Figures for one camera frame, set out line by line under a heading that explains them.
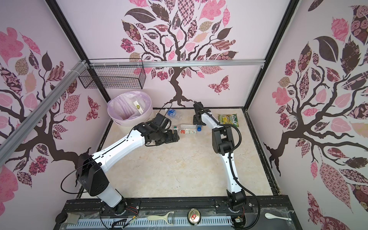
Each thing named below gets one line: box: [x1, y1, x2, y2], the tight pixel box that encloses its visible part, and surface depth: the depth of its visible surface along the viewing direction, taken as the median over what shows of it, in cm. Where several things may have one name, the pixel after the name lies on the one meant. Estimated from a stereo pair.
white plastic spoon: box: [264, 212, 292, 221], surface depth 72 cm
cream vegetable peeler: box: [147, 211, 175, 226], surface depth 72 cm
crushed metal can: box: [187, 207, 202, 226], surface depth 63 cm
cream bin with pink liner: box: [107, 91, 154, 134], surface depth 91 cm
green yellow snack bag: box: [218, 113, 240, 128], surface depth 113 cm
